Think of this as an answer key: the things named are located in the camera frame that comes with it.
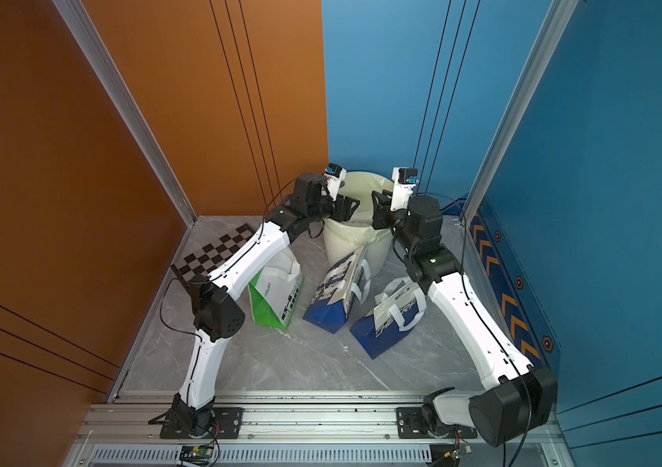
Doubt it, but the green white paper bag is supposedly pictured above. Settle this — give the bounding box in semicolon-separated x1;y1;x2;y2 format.
248;248;305;330

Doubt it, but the green circuit board right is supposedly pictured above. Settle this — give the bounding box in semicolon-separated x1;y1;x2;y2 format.
451;444;473;459

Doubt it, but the aluminium corner post right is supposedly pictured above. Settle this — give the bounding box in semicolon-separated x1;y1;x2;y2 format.
460;0;578;229

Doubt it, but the green circuit board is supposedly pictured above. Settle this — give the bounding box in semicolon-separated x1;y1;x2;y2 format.
451;444;473;459
178;445;216;467

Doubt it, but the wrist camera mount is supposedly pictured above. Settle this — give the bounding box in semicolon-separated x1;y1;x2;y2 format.
391;167;419;211
323;163;347;200

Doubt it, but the green circuit board left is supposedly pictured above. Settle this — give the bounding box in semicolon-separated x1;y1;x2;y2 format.
178;445;216;467

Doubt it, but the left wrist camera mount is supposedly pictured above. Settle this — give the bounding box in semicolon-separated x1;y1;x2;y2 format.
323;163;347;200

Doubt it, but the blue white bag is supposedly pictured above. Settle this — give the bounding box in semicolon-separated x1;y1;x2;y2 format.
350;276;428;359
303;247;372;334

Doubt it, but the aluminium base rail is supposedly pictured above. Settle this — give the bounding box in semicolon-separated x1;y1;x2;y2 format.
67;389;566;467

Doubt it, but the pale green trash bin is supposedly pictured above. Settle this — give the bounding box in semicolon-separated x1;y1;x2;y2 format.
322;171;394;276

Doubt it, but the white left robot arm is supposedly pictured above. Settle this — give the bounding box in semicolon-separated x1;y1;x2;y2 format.
149;163;359;439

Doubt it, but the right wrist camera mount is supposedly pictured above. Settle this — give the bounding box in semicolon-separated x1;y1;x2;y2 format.
391;167;419;211

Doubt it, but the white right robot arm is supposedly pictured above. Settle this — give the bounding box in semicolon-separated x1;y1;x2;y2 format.
371;192;558;447

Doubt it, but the black white chessboard box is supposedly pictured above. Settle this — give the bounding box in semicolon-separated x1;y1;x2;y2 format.
171;223;255;283

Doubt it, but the aluminium corner post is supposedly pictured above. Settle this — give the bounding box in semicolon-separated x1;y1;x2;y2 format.
54;0;198;228
460;0;578;229

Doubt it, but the aluminium corner post left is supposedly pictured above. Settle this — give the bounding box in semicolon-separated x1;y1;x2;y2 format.
54;0;198;228

